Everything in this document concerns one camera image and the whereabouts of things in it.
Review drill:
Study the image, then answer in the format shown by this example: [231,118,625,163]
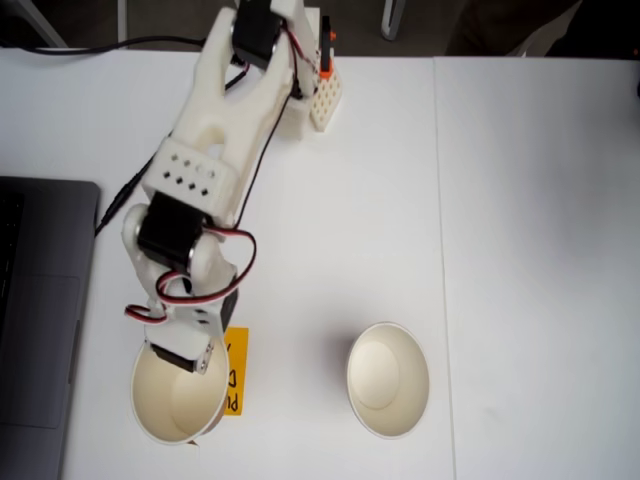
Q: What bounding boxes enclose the white paper cup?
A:
[130,338,229,447]
[346,321,431,440]

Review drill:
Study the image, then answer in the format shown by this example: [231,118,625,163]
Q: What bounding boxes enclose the yellow sticky note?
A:
[222,325,250,416]

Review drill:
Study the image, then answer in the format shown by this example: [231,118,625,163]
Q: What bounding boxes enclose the grey laptop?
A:
[0,175,101,480]

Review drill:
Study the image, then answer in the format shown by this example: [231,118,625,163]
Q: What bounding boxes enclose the black orange table clamp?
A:
[319,14,338,81]

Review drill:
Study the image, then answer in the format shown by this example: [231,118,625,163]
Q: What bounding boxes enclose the slanted white furniture leg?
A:
[12,0,69,50]

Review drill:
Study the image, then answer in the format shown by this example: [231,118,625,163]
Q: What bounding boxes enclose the grey chair foot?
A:
[380,0,407,42]

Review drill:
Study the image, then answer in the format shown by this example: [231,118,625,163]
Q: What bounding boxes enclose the black power cable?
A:
[93,64,251,237]

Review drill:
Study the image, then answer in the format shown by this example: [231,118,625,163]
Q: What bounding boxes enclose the black usb cable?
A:
[0,33,209,55]

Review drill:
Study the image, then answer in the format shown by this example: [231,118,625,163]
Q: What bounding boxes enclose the white chair frame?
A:
[507,34,534,57]

